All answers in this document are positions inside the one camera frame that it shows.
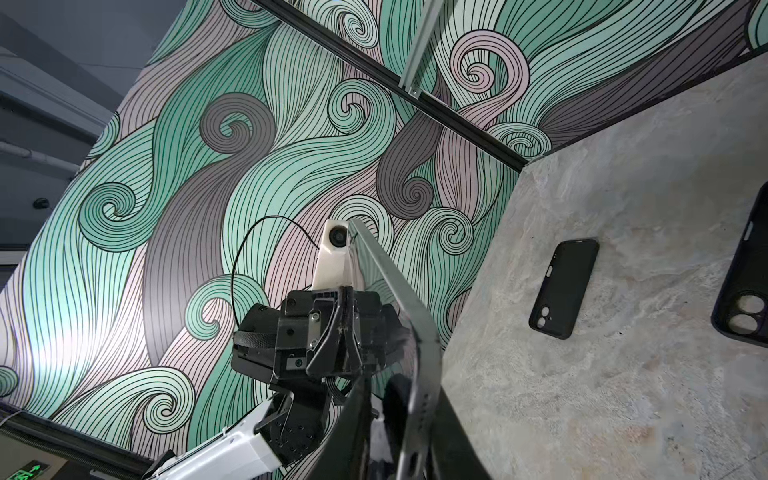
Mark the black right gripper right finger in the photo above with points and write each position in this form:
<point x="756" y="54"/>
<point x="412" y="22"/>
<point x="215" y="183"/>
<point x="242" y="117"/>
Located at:
<point x="451" y="455"/>

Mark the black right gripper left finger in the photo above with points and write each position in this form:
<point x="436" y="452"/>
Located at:
<point x="346" y="452"/>

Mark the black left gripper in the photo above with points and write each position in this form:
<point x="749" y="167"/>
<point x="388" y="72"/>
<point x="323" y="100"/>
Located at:
<point x="315" y="335"/>

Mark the black phone ribbed back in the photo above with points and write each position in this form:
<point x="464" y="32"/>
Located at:
<point x="413" y="349"/>

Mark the black phone case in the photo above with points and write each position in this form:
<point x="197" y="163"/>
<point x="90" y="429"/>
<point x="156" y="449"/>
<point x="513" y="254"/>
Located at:
<point x="746" y="276"/>
<point x="560" y="296"/>

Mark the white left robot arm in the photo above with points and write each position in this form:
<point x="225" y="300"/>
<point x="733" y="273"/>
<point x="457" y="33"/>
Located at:
<point x="284" y="429"/>

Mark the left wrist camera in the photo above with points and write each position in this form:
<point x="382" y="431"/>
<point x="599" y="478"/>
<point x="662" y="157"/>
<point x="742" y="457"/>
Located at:
<point x="337" y="262"/>

